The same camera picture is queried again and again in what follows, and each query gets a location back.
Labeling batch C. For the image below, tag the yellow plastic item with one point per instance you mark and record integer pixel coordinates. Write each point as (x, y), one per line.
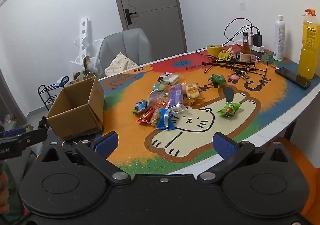
(225, 55)

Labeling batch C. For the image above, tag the blue packet on rack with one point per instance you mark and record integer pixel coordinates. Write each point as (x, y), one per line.
(60, 82)

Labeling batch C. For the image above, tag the small blue snack packet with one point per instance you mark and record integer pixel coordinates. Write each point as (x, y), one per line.
(140, 106)

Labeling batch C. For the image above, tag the black smartphone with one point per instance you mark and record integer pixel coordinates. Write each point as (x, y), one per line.
(293, 77)

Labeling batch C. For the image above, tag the grey door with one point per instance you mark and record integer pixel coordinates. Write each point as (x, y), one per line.
(150, 2)

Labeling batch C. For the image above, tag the black charger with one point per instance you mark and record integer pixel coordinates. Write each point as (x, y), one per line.
(257, 39)

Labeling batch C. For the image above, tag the purple bread packet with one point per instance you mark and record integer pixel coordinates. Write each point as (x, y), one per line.
(175, 97)

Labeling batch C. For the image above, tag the teal band snack pack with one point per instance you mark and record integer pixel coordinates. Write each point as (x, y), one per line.
(160, 87)

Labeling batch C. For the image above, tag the plain green snack packet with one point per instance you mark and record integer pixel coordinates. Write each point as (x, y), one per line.
(217, 79)

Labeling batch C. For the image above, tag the black metal stand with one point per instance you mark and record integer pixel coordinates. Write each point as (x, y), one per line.
(230, 65)

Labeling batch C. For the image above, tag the dotted cream cushion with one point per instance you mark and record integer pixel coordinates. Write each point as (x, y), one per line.
(120, 64)

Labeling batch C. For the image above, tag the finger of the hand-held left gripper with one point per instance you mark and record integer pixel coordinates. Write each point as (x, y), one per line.
(32, 136)

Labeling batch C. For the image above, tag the yellow tape roll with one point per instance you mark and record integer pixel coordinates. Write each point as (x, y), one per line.
(213, 50)

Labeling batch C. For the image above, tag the black shoe rack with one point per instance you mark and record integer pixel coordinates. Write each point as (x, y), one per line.
(53, 86)

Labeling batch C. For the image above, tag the long blue snack packet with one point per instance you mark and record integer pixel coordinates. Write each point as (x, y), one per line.
(165, 119)

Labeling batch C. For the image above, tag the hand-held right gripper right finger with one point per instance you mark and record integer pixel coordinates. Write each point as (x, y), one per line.
(225, 146)

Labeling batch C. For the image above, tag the key bunch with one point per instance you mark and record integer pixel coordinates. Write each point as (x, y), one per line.
(243, 74)

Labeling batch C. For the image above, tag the grey chair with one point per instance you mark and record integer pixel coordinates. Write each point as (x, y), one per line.
(130, 42)

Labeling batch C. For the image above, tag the white spray bottle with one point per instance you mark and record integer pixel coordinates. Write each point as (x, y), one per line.
(279, 39)

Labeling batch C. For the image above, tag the green snack packet red print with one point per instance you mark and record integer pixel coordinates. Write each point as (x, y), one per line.
(228, 109)

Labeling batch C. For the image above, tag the person's left hand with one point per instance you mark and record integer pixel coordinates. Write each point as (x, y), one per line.
(3, 192)

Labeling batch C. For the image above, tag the orange face cookie packet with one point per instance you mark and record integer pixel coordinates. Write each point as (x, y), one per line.
(193, 92)

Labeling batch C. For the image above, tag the brown cardboard box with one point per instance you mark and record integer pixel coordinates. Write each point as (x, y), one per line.
(75, 112)

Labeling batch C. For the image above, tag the white power strip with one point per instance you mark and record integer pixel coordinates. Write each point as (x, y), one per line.
(258, 49)

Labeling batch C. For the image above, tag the orange clear snack packet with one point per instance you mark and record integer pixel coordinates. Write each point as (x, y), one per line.
(161, 102)

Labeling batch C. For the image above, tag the white wall socket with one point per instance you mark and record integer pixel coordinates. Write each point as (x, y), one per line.
(242, 6)

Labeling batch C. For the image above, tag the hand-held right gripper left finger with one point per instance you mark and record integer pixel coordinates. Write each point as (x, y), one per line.
(106, 143)

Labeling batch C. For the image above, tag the clear peanut snack packet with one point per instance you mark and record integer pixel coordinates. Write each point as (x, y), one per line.
(155, 117)

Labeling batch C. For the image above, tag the brown glass bottle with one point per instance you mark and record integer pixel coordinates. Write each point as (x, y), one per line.
(245, 52)

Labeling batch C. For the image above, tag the white perforated board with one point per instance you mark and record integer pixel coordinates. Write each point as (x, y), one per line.
(83, 29)

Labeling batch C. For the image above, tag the white snack pack black label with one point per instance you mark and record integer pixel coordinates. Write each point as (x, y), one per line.
(170, 77)

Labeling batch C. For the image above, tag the orange juice bottle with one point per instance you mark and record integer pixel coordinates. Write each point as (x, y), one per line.
(308, 52)

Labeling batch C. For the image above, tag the colourful cat print mat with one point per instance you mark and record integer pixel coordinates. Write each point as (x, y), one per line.
(250, 119)

